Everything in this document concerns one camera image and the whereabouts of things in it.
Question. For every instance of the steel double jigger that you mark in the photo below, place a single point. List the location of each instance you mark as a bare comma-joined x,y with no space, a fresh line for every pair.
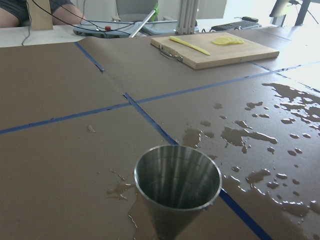
177,183

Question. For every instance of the yellow plastic knife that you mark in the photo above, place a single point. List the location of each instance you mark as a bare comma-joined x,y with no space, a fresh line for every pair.
197,48

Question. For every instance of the blue teach pendant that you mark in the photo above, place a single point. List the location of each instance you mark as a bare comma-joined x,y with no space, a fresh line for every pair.
104,29
160,27

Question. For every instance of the bamboo cutting board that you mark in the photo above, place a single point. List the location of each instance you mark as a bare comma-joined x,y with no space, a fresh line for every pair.
220,55

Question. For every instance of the black keyboard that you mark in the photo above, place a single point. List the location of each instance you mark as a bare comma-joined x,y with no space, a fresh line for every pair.
239,25

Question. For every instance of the person in green shirt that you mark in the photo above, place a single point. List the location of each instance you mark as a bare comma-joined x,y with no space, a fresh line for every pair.
14,13

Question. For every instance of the aluminium frame post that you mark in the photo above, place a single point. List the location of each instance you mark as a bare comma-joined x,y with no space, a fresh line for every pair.
186,19

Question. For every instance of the wooden post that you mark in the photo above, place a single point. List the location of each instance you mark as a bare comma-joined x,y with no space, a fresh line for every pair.
40,15

